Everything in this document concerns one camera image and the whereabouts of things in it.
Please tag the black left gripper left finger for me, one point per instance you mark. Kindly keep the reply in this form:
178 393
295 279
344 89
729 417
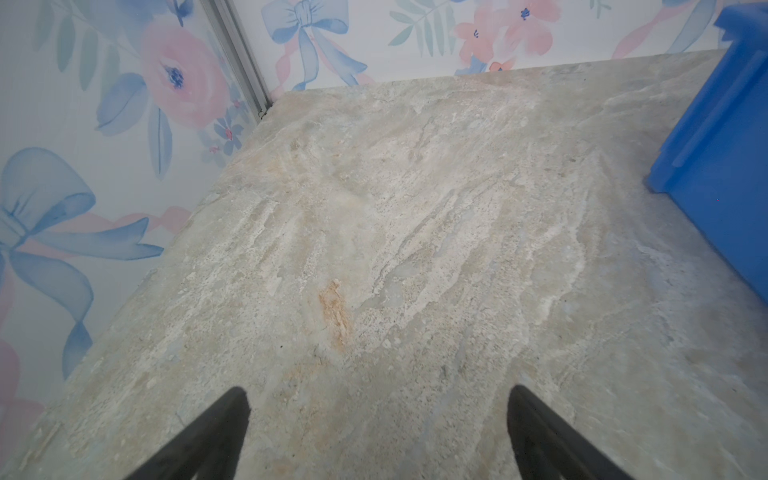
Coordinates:
208 448

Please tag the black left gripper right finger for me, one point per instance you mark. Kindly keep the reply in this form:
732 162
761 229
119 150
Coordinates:
545 446

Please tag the blue plastic bin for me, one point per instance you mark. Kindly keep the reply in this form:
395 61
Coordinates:
713 164

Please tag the aluminium corner post left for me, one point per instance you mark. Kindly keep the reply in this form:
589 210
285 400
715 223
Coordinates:
231 34

